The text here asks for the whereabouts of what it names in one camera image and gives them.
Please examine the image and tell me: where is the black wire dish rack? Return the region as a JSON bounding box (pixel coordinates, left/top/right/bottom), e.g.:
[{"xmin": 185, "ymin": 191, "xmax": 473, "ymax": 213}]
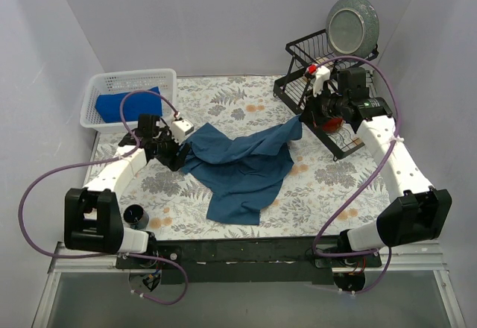
[{"xmin": 273, "ymin": 29, "xmax": 364, "ymax": 161}]

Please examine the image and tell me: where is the teal blue t shirt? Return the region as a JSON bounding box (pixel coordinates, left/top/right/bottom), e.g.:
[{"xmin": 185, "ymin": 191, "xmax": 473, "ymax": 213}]
[{"xmin": 182, "ymin": 116, "xmax": 303, "ymax": 226}]

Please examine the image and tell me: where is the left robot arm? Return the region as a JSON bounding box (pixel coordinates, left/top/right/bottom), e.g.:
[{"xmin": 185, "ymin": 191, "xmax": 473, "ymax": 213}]
[{"xmin": 64, "ymin": 114, "xmax": 194, "ymax": 268}]

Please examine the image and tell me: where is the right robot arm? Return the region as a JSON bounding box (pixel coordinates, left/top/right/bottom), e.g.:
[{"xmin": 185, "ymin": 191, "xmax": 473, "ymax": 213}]
[{"xmin": 301, "ymin": 64, "xmax": 452, "ymax": 267}]

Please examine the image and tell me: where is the red bowl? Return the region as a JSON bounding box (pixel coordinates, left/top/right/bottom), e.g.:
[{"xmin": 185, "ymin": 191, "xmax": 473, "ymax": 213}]
[{"xmin": 321, "ymin": 118, "xmax": 344, "ymax": 133}]

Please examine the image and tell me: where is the black cylindrical cup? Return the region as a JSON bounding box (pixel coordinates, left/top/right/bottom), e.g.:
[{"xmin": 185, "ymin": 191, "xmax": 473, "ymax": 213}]
[{"xmin": 123, "ymin": 204, "xmax": 149, "ymax": 230}]

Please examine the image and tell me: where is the bright blue t shirt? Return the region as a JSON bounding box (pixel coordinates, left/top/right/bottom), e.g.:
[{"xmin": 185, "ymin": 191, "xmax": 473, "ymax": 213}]
[{"xmin": 95, "ymin": 92, "xmax": 162, "ymax": 123}]

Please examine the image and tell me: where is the grey green plate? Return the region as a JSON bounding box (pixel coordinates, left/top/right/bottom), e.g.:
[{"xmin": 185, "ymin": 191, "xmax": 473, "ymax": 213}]
[{"xmin": 326, "ymin": 0, "xmax": 380, "ymax": 58}]

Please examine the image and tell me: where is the white plastic basket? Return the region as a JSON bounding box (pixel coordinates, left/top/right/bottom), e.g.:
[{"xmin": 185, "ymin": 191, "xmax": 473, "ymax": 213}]
[{"xmin": 80, "ymin": 69, "xmax": 178, "ymax": 133}]

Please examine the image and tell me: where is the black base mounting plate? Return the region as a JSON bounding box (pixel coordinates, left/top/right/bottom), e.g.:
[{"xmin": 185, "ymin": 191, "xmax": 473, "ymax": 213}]
[{"xmin": 115, "ymin": 236, "xmax": 382, "ymax": 285}]

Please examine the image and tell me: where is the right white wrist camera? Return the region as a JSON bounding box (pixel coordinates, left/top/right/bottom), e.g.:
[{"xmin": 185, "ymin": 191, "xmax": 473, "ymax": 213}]
[{"xmin": 306, "ymin": 63, "xmax": 331, "ymax": 97}]

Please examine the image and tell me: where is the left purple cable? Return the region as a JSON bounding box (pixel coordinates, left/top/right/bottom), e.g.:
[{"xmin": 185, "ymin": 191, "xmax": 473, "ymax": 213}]
[{"xmin": 20, "ymin": 89, "xmax": 189, "ymax": 305}]

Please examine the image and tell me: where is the aluminium frame rail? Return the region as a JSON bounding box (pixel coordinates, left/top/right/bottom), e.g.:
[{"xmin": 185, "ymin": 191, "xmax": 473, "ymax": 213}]
[{"xmin": 47, "ymin": 241, "xmax": 449, "ymax": 274}]

